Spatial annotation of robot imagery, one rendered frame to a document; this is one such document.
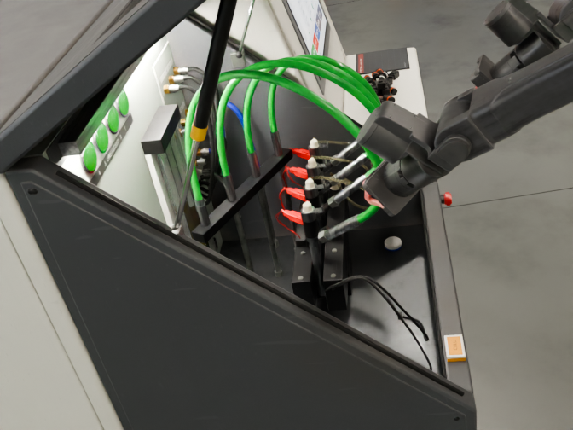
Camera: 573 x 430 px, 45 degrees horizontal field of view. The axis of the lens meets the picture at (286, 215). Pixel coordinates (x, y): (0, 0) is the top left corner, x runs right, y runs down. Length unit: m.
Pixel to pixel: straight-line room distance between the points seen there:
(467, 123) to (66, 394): 0.76
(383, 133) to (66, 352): 0.59
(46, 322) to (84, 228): 0.20
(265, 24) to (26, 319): 0.78
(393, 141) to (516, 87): 0.17
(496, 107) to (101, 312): 0.61
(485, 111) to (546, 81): 0.08
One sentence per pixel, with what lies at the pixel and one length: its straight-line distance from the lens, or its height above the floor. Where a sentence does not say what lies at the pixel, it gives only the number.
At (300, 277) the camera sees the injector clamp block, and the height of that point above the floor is 0.98.
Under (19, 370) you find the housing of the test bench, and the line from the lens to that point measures 1.20.
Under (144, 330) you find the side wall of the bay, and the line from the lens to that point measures 1.05.
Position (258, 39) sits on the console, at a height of 1.32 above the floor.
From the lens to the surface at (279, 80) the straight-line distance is 1.07.
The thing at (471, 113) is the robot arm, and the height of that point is 1.43.
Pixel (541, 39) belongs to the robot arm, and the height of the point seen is 1.36.
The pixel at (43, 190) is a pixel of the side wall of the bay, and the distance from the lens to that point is 0.94.
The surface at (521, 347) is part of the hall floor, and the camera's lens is 2.56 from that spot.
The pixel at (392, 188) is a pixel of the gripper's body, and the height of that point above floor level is 1.28.
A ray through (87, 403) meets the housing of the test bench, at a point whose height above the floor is 1.01.
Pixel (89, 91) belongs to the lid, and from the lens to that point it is 0.82.
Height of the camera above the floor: 1.84
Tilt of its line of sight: 34 degrees down
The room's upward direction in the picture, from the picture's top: 12 degrees counter-clockwise
